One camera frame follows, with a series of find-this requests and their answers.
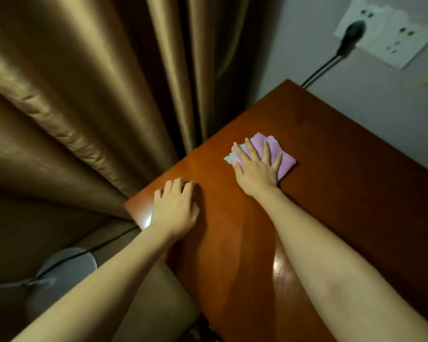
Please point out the person's right hand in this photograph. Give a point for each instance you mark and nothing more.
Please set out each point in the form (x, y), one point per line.
(257, 171)

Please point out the person's left hand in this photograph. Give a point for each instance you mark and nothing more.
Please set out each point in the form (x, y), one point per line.
(175, 210)

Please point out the pink cleaning cloth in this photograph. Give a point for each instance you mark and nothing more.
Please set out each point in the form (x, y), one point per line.
(287, 161)

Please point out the person's right forearm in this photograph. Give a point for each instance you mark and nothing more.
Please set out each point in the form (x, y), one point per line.
(349, 274)

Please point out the person's left forearm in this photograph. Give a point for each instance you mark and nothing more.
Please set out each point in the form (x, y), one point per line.
(93, 295)

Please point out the reddish wooden desk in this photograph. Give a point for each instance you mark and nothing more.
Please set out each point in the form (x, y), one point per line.
(342, 203)

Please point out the beige padded stool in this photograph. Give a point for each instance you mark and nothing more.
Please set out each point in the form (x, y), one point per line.
(142, 295)

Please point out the brown curtain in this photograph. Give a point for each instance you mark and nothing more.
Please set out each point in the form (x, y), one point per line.
(93, 89)

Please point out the white wall outlet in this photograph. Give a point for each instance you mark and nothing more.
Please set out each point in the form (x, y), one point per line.
(392, 32)

